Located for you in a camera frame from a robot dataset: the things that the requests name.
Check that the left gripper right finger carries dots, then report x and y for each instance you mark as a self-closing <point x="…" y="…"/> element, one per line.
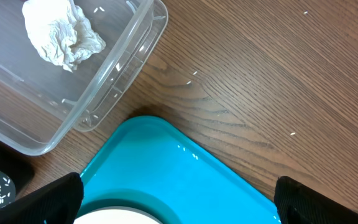
<point x="299" y="204"/>

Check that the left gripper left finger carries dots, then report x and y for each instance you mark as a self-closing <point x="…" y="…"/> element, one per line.
<point x="56" y="202"/>

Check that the large pink plate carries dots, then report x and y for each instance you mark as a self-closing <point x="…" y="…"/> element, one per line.
<point x="116" y="216"/>

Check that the white tissue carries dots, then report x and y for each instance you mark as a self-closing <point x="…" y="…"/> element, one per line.
<point x="60" y="32"/>

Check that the black plastic tray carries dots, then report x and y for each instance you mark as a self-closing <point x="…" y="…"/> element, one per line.
<point x="15" y="175"/>

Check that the teal plastic serving tray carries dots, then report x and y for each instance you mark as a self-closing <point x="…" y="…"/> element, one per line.
<point x="149" y="165"/>

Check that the clear plastic bin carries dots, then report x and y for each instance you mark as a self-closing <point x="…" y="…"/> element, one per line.
<point x="41" y="102"/>

